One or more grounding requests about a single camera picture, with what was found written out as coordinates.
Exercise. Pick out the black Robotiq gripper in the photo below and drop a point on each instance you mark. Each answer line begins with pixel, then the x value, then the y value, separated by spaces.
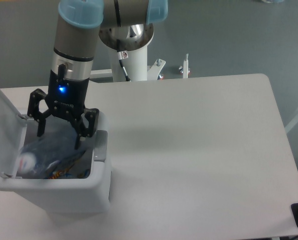
pixel 65 99

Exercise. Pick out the crushed clear plastic bottle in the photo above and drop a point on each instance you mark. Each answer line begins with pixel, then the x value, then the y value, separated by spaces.
pixel 52 152

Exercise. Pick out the colourful raccoon snack bag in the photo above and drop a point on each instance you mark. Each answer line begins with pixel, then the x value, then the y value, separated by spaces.
pixel 63 170

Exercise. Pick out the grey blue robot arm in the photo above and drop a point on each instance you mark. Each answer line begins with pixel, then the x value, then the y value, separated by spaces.
pixel 78 26

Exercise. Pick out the white trash can lid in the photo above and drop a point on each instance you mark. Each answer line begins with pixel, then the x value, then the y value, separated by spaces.
pixel 12 129

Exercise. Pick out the white trash can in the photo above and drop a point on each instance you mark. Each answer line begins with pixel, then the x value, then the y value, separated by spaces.
pixel 72 195

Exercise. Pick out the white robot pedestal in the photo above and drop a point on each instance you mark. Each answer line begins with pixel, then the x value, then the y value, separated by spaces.
pixel 128 54

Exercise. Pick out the white levelling foot bracket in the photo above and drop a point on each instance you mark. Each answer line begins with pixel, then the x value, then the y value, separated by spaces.
pixel 184 69

